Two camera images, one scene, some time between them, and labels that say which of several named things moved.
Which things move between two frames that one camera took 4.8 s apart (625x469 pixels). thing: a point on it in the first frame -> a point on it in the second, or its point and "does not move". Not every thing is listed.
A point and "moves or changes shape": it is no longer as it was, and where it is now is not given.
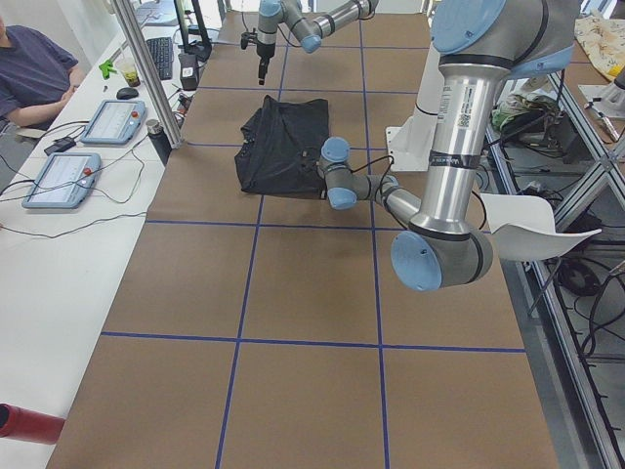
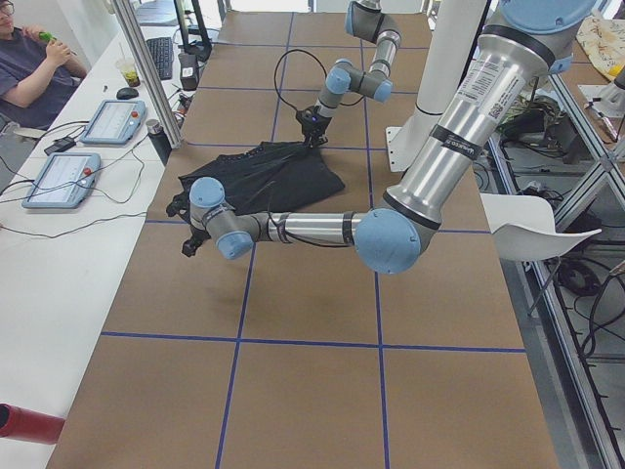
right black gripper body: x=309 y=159 -> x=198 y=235
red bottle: x=19 y=423 does not move
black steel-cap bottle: x=159 y=140 does not move
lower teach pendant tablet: x=65 y=181 does not move
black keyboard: x=161 y=51 does not move
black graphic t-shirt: x=281 y=145 moves or changes shape
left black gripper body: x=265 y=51 -> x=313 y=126
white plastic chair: x=524 y=229 does not move
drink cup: x=129 y=69 does not move
